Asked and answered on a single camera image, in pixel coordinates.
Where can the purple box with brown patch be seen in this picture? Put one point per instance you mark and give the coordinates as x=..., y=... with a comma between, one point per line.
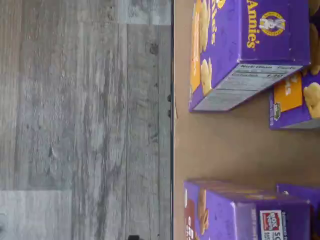
x=225, y=215

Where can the black metal shelf frame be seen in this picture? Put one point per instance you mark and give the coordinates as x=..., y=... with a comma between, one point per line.
x=172, y=125

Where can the purple Annie's snack box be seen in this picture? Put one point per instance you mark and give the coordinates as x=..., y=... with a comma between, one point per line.
x=295, y=105
x=307, y=193

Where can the brown shelf board with purple boxes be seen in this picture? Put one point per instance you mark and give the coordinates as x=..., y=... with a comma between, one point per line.
x=237, y=150

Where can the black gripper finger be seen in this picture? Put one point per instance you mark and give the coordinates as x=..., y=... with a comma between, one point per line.
x=133, y=237

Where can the purple box with yellow label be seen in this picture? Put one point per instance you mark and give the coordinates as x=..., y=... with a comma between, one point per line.
x=232, y=50

